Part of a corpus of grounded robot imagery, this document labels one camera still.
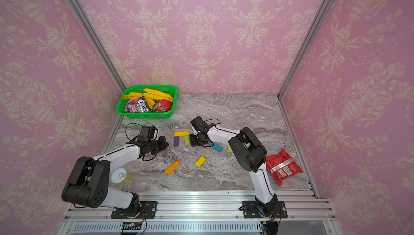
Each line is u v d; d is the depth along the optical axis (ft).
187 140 3.19
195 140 2.83
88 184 1.43
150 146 2.38
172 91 3.78
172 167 2.86
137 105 3.48
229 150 3.02
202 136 2.38
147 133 2.40
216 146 3.03
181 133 3.29
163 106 3.45
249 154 1.74
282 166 2.73
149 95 3.59
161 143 2.73
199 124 2.56
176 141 3.19
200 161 2.94
